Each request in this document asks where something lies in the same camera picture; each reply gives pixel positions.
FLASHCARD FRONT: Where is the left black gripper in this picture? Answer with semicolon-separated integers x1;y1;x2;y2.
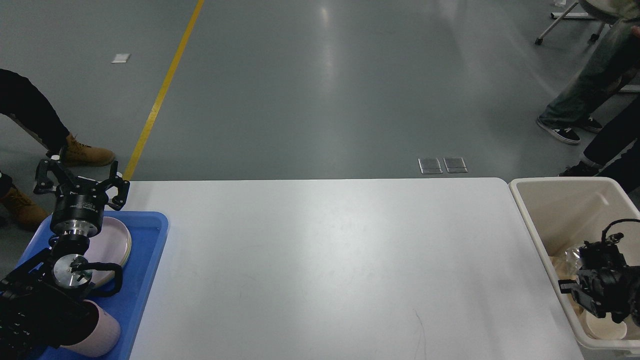
33;145;131;238

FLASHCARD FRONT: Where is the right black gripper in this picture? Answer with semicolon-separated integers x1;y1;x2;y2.
558;280;611;319

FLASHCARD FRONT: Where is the large brown paper bag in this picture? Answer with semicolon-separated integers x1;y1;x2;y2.
548;256;578;281

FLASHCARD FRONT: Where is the white bowl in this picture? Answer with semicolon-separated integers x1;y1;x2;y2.
579;311;627;340

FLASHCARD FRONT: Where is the pink plate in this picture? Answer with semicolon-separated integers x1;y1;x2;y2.
83;217;132;268

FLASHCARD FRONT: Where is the pink cup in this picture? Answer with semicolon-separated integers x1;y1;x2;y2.
61;300;121;358

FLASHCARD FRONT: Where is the clear plastic wrapper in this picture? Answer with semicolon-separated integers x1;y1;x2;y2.
564;243;584;269

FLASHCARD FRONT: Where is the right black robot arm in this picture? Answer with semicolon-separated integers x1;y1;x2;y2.
557;218;640;326

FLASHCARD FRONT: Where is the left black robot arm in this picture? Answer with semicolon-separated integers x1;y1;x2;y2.
1;147;130;360

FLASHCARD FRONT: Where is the beige plastic bin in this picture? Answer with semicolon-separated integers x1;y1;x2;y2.
509;177;639;360

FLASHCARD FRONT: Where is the blue plastic tray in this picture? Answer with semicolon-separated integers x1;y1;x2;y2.
1;210;169;360

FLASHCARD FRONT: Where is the person with tan boots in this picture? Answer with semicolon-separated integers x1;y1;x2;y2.
0;69;115;231

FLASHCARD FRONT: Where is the grey floor plate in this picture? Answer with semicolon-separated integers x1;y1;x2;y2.
443;156;469;174
418;157;443;175

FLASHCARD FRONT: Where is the person in dark trousers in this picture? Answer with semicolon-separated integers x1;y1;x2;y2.
558;97;640;193

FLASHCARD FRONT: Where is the person in grey trousers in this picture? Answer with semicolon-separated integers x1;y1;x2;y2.
536;0;640;145

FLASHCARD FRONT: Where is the rolling chair base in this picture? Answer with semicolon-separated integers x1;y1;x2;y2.
534;0;607;46

